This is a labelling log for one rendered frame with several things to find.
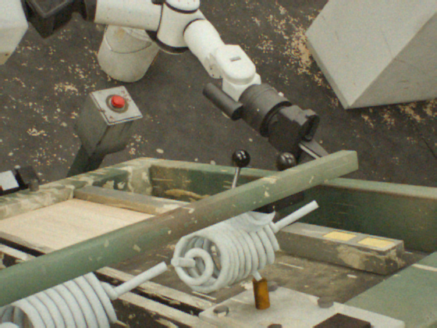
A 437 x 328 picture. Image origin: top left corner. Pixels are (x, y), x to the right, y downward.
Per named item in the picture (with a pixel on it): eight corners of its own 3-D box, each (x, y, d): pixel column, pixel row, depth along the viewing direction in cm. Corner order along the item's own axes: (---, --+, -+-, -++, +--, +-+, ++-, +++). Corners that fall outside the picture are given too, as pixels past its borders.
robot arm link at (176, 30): (225, 80, 154) (191, 32, 166) (237, 41, 148) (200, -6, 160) (182, 82, 149) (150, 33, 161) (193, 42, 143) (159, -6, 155)
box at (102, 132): (105, 121, 213) (124, 83, 200) (123, 151, 209) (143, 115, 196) (72, 129, 205) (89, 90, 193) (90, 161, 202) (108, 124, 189)
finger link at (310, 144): (320, 162, 128) (297, 143, 132) (331, 158, 130) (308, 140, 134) (323, 155, 127) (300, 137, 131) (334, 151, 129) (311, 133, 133)
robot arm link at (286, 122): (331, 109, 132) (289, 77, 138) (297, 119, 126) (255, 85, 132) (310, 161, 139) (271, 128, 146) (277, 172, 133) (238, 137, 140)
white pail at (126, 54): (140, 39, 354) (174, -31, 320) (161, 84, 342) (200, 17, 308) (83, 41, 336) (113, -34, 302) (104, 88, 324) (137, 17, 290)
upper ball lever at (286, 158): (269, 224, 126) (287, 155, 128) (284, 227, 123) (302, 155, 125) (255, 219, 124) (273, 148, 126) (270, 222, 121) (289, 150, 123)
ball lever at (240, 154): (226, 216, 135) (243, 151, 137) (239, 219, 133) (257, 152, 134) (212, 212, 133) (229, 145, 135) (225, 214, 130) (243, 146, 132)
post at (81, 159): (43, 246, 264) (101, 130, 210) (50, 259, 262) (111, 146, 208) (29, 251, 260) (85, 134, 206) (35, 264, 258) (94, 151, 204)
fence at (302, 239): (92, 200, 179) (90, 185, 178) (406, 265, 107) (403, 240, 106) (76, 205, 175) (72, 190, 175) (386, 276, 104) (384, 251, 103)
